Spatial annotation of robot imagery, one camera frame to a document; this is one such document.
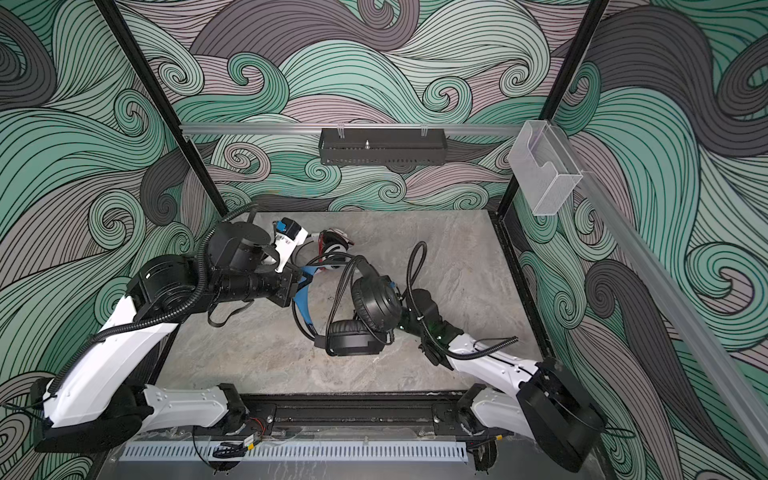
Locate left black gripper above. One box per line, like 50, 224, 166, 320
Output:
216, 261, 317, 309

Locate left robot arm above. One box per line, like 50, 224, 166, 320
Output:
31, 204, 308, 454

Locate white headphones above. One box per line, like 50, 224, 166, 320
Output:
302, 228, 355, 261

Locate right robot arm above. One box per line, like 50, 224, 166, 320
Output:
400, 241, 607, 473

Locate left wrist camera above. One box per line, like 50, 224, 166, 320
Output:
274, 217, 309, 273

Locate white slotted cable duct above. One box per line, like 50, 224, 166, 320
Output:
119, 440, 469, 463

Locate black blue headphones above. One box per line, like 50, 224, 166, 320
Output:
291, 253, 403, 357

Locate clear plastic wall bin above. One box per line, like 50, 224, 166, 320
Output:
507, 120, 583, 217

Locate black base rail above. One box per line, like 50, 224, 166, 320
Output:
113, 392, 529, 436

